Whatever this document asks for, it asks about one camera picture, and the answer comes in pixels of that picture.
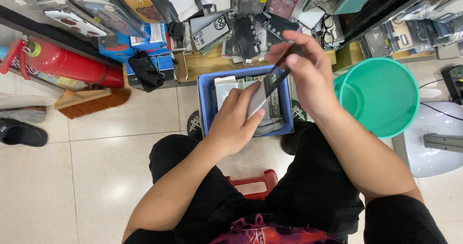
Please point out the person's right hand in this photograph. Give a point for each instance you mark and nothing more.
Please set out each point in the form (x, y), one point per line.
(314, 77)

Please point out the person's left hand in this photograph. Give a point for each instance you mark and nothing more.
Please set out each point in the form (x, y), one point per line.
(229, 128)

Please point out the white packet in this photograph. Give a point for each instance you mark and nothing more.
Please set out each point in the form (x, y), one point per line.
(257, 101)

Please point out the black screen protector strip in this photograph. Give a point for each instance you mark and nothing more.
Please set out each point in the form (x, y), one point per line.
(275, 79)

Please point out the person's left black shoe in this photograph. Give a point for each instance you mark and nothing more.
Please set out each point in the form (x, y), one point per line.
(194, 124)

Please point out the person's black shoe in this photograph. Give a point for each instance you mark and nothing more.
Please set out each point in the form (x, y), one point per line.
(194, 124)
(299, 112)

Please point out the blue plastic basket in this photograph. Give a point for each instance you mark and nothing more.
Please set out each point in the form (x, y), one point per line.
(208, 99)

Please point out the person's right black shoe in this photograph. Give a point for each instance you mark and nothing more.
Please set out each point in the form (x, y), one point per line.
(299, 112)

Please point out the row of packets in basket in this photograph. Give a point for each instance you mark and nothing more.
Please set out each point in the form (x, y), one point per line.
(226, 88)

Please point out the black-framed eyeglasses in packet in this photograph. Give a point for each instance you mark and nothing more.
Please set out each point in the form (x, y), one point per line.
(329, 30)

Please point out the red plastic stool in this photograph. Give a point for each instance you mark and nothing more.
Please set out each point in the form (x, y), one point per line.
(260, 181)

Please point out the wooden shelf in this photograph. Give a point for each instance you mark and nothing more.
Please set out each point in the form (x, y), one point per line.
(202, 65)

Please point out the green plastic bucket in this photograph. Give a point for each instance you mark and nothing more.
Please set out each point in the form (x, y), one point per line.
(383, 99)

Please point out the blue cardboard box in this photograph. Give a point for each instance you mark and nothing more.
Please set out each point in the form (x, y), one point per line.
(115, 48)
(164, 65)

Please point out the pile of phone cases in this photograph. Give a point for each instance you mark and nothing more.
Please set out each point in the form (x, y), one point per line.
(217, 34)

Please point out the person's black trousers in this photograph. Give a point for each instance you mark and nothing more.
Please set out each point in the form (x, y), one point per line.
(314, 193)

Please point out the person's red patterned shirt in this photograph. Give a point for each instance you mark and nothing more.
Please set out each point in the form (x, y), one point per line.
(267, 233)

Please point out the shelf of packed phone cases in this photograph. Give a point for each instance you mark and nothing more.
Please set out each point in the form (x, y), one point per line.
(416, 27)

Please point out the white and blue box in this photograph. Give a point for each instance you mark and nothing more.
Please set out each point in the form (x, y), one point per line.
(155, 36)

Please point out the wooden broom with orange bristles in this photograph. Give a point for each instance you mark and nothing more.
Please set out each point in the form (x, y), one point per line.
(94, 102)

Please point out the white fan base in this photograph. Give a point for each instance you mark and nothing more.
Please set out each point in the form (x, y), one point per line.
(430, 153)

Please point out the hanging rack of phone cases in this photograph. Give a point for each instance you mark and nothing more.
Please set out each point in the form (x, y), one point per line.
(144, 1)

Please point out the red fire extinguisher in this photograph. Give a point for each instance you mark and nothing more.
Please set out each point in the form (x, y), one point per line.
(68, 65)

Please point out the grey sandal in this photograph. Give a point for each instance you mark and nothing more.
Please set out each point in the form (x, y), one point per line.
(25, 113)

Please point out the black sandal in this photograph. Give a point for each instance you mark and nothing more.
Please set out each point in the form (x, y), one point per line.
(21, 132)

